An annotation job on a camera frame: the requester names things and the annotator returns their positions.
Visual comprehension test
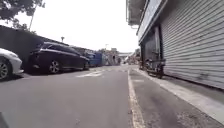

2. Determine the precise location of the tree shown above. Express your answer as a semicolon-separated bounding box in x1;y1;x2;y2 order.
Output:
0;0;46;33

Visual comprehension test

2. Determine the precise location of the building with grey shutter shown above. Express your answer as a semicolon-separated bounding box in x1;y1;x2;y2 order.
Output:
125;0;224;91

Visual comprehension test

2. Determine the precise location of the dark wall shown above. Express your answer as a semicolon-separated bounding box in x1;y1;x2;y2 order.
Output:
0;24;72;70

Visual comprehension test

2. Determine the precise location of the white car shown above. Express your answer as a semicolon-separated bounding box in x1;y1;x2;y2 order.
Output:
0;47;25;81

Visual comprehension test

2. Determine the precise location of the blue vehicle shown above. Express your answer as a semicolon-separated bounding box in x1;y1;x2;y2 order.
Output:
84;51;104;68

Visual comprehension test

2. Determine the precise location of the grey asphalt road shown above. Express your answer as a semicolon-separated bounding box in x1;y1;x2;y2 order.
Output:
0;64;216;128

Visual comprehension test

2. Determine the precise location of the row of distant buildings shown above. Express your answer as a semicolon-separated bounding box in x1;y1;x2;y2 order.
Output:
99;47;141;67

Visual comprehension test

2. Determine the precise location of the pale concrete pavement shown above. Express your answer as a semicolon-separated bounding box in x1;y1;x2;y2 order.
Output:
134;67;224;126

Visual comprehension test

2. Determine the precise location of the parked scooter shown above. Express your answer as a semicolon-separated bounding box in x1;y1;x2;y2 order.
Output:
144;58;167;80

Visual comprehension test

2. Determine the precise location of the black car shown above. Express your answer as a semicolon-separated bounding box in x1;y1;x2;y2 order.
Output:
29;41;91;75

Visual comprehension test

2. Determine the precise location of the pole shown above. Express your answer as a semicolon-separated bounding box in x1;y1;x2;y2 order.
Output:
28;3;39;33

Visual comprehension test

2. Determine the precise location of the pale painted road line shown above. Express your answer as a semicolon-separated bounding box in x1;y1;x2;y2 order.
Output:
126;69;147;128

